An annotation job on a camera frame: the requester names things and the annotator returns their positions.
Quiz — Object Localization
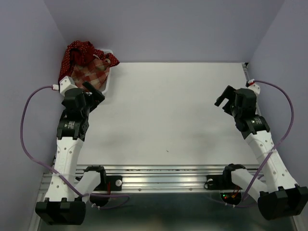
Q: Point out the red polka dot skirt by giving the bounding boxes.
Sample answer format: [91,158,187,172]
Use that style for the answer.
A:
[58,40,104,81]

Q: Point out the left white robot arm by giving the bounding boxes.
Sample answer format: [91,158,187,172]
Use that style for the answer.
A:
[35,82,107,225]

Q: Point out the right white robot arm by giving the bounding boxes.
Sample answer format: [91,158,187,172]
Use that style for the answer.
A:
[215,86,308,220]

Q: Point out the red plaid skirt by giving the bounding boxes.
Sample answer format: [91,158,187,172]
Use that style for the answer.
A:
[71,58,110,91]

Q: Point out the white plastic basket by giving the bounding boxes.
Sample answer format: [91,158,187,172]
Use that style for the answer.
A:
[98,48,114,95]

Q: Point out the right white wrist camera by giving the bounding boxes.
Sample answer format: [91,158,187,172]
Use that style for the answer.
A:
[245,79,260,96]

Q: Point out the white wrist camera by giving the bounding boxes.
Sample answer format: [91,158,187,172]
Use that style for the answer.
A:
[59,76,77,96]
[245,79,260,96]

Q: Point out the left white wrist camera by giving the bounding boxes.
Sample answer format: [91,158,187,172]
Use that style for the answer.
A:
[59,76,77,96]

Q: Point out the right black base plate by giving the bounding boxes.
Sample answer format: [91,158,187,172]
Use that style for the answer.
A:
[204,175,228,190]

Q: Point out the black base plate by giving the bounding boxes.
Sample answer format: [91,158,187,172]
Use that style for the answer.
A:
[204,175,228,190]
[95,175,123,192]

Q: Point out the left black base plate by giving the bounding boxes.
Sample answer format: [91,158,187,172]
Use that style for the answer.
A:
[95,175,123,192]

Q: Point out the aluminium rail frame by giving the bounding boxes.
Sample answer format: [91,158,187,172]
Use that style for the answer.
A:
[28,63,304,231]

